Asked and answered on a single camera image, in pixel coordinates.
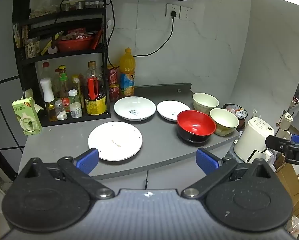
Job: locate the white wall hook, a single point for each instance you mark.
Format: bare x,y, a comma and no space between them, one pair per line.
109,24

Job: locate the black metal shelf rack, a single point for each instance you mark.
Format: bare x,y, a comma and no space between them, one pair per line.
94,117

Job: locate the white oil spray bottle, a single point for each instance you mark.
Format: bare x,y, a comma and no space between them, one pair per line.
47,90

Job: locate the small white plate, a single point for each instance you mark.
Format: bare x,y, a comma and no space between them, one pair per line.
170,110

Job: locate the patterned snack bag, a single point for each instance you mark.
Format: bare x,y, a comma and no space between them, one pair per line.
31,48

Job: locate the red and black bowl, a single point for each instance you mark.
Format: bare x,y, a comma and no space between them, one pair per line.
195,126

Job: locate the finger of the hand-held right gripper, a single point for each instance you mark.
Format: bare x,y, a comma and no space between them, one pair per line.
277,142

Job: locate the green cap sauce bottle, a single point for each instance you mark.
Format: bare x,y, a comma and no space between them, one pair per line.
63,80

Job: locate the large white plate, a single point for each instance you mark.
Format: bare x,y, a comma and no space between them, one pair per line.
114,135

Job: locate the red plastic basket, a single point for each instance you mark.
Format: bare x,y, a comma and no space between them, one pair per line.
74,45

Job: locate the orange juice bottle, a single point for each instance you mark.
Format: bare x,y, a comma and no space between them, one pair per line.
127,75

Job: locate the cream bowl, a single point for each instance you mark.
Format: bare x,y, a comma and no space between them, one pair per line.
205,101
224,121

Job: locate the dark pot with packets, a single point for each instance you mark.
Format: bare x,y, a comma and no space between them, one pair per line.
235,111

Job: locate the white kitchen appliance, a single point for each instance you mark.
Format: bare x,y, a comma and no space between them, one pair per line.
252,137

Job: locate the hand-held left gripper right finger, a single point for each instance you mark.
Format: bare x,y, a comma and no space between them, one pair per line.
206,161

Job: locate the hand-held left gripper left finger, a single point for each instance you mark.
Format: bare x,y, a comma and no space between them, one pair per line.
88,160

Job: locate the deep white plate blue script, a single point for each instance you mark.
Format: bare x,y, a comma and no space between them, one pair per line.
135,106

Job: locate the clear food container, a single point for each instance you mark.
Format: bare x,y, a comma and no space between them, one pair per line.
72,5

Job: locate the clear bottle white red cap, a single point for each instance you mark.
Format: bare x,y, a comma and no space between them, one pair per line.
46,67

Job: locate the yellow packet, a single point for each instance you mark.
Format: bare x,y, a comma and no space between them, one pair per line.
45,47

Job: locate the cream handheld device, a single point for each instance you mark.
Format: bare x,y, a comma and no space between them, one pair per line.
287,118

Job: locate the flat red packet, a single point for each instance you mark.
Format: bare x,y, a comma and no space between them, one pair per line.
97,40

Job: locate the green carton box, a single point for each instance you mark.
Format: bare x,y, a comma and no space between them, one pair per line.
27,117

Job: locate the cardboard box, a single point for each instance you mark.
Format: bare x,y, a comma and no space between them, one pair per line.
289,187

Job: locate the clear bag of dried food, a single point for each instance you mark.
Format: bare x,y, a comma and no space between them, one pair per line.
43,11

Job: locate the white wall socket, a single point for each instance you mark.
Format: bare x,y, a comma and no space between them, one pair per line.
186,12
172,8

